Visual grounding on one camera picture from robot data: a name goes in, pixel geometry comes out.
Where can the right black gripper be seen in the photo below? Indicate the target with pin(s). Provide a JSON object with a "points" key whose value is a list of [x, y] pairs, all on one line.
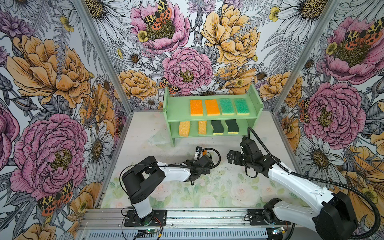
{"points": [[236, 160]]}

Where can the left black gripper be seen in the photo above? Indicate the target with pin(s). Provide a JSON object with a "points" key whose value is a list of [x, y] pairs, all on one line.
{"points": [[206, 172]]}

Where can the dark green scrub sponge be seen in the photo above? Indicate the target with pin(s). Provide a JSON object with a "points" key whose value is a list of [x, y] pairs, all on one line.
{"points": [[233, 127], [217, 126]]}

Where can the yellow cellulose sponge front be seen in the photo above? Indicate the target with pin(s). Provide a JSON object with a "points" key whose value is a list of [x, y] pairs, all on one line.
{"points": [[202, 127]]}

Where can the yellow cellulose sponge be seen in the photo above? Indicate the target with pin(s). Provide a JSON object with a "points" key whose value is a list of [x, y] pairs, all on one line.
{"points": [[184, 128], [202, 127]]}

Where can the yellow cellulose sponge back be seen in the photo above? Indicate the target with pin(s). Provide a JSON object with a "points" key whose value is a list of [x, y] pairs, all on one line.
{"points": [[184, 128]]}

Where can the light green scrub sponge top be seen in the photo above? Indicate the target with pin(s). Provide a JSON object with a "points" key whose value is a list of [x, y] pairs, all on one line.
{"points": [[241, 107]]}

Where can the light green scrub sponge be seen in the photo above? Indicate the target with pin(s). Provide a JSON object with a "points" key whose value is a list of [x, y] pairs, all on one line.
{"points": [[227, 107], [241, 107]]}

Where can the light green scrub sponge bottom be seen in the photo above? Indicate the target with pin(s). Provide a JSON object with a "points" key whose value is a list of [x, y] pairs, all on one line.
{"points": [[227, 107]]}

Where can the orange scrub sponge top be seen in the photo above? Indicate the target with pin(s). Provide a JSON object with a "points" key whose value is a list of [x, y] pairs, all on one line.
{"points": [[212, 107]]}

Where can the orange scrub sponge bottom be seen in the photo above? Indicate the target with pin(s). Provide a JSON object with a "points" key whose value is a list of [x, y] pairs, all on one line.
{"points": [[196, 108]]}

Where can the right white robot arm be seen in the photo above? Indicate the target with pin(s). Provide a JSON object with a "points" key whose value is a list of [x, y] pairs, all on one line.
{"points": [[330, 215]]}

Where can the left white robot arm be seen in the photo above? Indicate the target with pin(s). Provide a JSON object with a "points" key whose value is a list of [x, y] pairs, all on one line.
{"points": [[140, 180]]}

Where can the light green wooden shelf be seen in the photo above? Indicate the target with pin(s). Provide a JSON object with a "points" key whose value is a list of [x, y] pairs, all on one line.
{"points": [[177, 109]]}

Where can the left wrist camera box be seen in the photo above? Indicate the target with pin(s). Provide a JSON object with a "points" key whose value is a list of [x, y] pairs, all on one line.
{"points": [[198, 150]]}

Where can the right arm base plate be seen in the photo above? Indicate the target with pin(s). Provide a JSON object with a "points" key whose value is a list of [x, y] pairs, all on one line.
{"points": [[261, 217]]}

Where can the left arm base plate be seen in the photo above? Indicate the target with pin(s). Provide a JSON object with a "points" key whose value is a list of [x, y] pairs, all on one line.
{"points": [[157, 218]]}

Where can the white slotted cable duct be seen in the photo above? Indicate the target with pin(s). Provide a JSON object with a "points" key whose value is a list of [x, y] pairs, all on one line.
{"points": [[181, 234]]}

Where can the aluminium front rail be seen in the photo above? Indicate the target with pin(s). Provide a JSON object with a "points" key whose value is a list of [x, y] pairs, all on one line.
{"points": [[178, 218]]}

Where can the left aluminium corner post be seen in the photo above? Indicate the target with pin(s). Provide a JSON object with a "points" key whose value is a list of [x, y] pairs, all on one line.
{"points": [[92, 31]]}

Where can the aluminium corner post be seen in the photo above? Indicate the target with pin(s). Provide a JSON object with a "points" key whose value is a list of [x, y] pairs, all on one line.
{"points": [[320, 27], [92, 31]]}

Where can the right aluminium corner post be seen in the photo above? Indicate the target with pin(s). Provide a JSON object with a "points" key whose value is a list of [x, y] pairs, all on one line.
{"points": [[320, 27]]}

